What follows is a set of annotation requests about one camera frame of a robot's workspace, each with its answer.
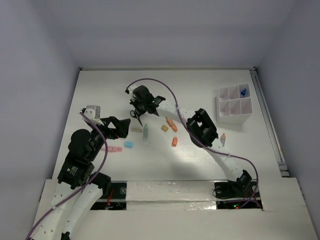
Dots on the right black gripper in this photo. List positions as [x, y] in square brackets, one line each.
[135, 101]

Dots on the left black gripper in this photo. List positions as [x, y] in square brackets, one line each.
[121, 129]

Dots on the black scissors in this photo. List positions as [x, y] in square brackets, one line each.
[136, 115]

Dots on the beige eraser stick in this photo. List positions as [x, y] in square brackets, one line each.
[138, 130]

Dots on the yellow pencil sharpener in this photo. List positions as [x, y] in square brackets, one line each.
[164, 128]

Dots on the orange utility knife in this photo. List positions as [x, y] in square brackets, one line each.
[171, 123]

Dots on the blue cap glue pen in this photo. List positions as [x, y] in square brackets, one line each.
[244, 92]

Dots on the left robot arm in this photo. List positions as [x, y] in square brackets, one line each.
[79, 184]

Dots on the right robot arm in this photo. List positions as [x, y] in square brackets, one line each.
[201, 129]

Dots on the blue eraser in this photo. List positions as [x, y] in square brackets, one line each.
[128, 144]

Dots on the pink correction tape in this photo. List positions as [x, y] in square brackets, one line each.
[112, 149]

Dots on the green highlighter marker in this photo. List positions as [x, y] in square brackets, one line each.
[145, 133]

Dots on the orange eraser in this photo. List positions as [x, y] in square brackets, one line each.
[174, 142]

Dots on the orange cap grey marker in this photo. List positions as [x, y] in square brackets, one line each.
[223, 139]

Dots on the white compartment organizer box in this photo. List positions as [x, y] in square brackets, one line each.
[231, 107]

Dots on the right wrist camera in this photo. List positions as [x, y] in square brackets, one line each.
[130, 89]

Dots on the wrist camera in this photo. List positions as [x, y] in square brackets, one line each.
[130, 89]
[92, 112]

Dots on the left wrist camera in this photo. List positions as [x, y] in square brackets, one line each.
[92, 112]

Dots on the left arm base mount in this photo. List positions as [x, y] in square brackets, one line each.
[113, 194]

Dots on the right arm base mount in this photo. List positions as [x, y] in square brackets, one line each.
[232, 195]

